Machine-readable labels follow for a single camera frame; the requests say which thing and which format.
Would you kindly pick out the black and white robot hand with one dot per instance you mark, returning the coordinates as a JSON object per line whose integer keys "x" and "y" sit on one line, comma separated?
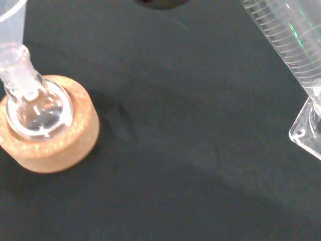
{"x": 160, "y": 3}

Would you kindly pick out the black bench cloth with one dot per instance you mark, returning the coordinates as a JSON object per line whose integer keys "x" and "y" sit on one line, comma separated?
{"x": 175, "y": 125}

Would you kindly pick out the clear plastic funnel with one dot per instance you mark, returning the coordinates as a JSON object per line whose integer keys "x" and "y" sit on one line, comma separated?
{"x": 11, "y": 30}

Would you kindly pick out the clear round-bottom flask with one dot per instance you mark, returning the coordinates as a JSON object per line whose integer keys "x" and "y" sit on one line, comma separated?
{"x": 42, "y": 113}

